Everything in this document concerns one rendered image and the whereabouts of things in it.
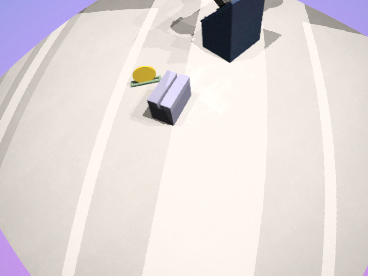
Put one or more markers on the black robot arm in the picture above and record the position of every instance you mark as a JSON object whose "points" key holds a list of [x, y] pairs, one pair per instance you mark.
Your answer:
{"points": [[222, 3]]}

